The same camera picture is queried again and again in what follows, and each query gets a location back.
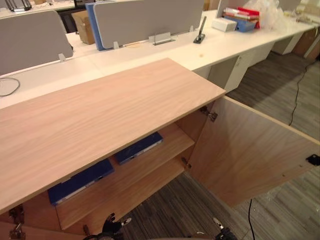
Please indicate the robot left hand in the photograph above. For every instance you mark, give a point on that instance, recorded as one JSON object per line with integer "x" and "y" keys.
{"x": 112, "y": 228}

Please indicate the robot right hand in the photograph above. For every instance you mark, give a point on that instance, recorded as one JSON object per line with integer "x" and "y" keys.
{"x": 226, "y": 235}

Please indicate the metal cabinet door hinge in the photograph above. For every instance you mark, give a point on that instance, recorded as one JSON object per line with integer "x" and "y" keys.
{"x": 211, "y": 116}
{"x": 185, "y": 162}
{"x": 16, "y": 212}
{"x": 86, "y": 229}

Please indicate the blue file folder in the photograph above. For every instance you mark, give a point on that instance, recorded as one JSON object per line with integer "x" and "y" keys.
{"x": 140, "y": 148}
{"x": 82, "y": 181}

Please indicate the plain wooden cabinet door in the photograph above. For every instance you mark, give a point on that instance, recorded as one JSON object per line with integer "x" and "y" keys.
{"x": 37, "y": 233}

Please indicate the wooden cabinet door with latch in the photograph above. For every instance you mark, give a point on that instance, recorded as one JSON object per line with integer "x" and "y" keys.
{"x": 250, "y": 155}

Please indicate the wooden cabinet shelf board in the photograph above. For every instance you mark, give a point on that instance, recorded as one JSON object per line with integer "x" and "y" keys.
{"x": 175, "y": 140}

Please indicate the black door latch plate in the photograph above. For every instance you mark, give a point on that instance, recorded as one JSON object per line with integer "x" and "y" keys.
{"x": 313, "y": 159}

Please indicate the light wooden office cabinet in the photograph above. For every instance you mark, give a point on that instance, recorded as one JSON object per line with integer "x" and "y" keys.
{"x": 100, "y": 112}

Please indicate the white office desk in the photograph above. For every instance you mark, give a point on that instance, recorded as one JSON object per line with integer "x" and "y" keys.
{"x": 150, "y": 57}

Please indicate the brown wooden side cabinet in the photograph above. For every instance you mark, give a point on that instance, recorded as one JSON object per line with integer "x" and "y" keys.
{"x": 307, "y": 42}

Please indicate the red folder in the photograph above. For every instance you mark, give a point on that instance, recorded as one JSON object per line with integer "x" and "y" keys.
{"x": 250, "y": 11}

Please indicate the silver partition clamp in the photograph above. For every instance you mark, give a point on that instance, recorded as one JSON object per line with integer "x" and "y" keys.
{"x": 115, "y": 45}
{"x": 61, "y": 58}

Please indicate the blue upright panel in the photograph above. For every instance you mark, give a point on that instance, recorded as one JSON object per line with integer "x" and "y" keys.
{"x": 96, "y": 32}

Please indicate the brown cardboard box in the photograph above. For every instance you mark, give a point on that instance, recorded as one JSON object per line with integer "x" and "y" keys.
{"x": 83, "y": 27}

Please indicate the blue plastic document tray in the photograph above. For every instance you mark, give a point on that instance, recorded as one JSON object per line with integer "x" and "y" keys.
{"x": 243, "y": 26}

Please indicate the white rectangular box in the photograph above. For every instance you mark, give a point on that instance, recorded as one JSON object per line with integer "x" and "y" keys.
{"x": 223, "y": 24}

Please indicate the stack of paper documents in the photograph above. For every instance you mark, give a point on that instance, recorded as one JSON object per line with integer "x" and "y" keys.
{"x": 232, "y": 12}

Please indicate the clear plastic bag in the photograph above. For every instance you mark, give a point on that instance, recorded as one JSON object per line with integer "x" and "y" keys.
{"x": 272, "y": 12}

